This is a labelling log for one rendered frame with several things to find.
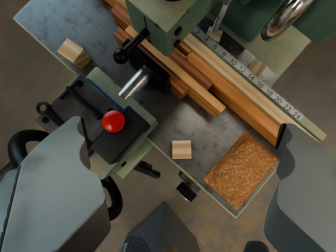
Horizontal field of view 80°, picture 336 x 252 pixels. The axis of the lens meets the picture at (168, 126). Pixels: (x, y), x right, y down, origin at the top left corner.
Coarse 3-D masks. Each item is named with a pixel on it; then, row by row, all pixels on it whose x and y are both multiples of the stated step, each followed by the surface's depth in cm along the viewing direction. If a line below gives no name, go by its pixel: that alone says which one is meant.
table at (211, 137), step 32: (32, 0) 42; (64, 0) 42; (96, 0) 42; (32, 32) 41; (64, 32) 41; (96, 32) 41; (64, 64) 40; (96, 64) 40; (128, 64) 40; (160, 96) 40; (160, 128) 39; (192, 128) 39; (224, 128) 39; (128, 160) 42; (192, 160) 39; (256, 192) 38
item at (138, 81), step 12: (132, 60) 34; (144, 60) 31; (144, 72) 34; (156, 72) 31; (132, 84) 34; (144, 84) 35; (156, 84) 36; (168, 84) 34; (120, 96) 34; (132, 96) 34
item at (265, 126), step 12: (108, 0) 40; (120, 0) 37; (204, 72) 36; (216, 72) 36; (216, 84) 36; (228, 84) 36; (228, 96) 36; (240, 96) 36; (240, 108) 36; (252, 108) 36; (252, 120) 37; (264, 120) 35; (264, 132) 37; (276, 132) 35
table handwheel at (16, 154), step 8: (16, 136) 39; (24, 136) 41; (32, 136) 45; (40, 136) 48; (8, 144) 38; (16, 144) 37; (24, 144) 39; (8, 152) 36; (16, 152) 35; (24, 152) 36; (16, 160) 34; (104, 184) 54; (112, 184) 56; (112, 192) 53; (112, 200) 50; (120, 200) 50; (112, 208) 43; (120, 208) 47; (112, 216) 42
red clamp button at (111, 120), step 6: (108, 114) 27; (114, 114) 27; (120, 114) 27; (102, 120) 27; (108, 120) 27; (114, 120) 27; (120, 120) 27; (108, 126) 27; (114, 126) 27; (120, 126) 27
